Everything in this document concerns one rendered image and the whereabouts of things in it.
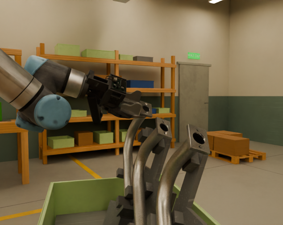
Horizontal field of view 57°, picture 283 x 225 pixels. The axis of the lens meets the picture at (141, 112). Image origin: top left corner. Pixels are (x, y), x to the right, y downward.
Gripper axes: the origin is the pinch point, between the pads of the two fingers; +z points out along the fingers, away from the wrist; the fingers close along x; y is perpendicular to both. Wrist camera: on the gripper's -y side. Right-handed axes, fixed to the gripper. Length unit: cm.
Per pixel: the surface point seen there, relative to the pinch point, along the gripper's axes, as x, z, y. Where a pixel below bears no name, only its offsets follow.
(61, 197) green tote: -14.2, -13.1, -36.9
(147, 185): -24.0, 1.9, -2.0
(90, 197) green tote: -13.5, -3.3, -34.9
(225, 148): 239, 305, -236
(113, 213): -24.6, -0.2, -19.6
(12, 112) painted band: 298, -81, -376
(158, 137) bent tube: -16.2, 0.0, 8.1
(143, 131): -2.2, 3.7, -6.0
